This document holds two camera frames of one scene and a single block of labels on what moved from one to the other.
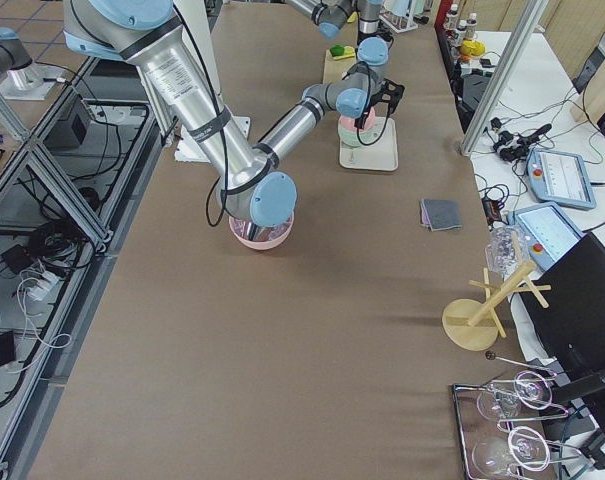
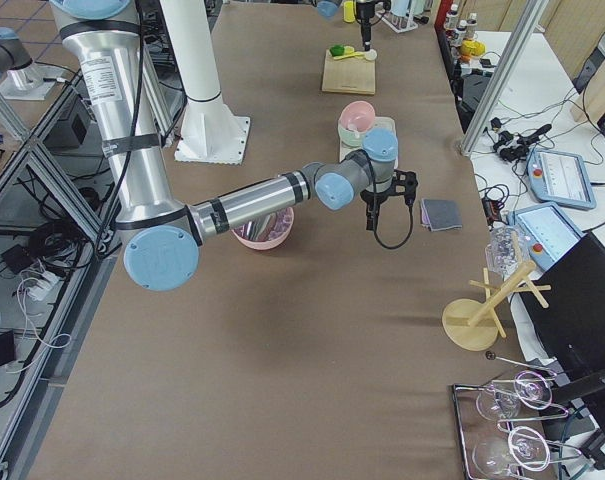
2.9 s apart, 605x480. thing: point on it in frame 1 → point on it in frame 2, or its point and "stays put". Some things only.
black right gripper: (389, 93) → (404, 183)
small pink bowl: (349, 122) stays put
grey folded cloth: (442, 214) stays put
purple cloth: (424, 216) stays put
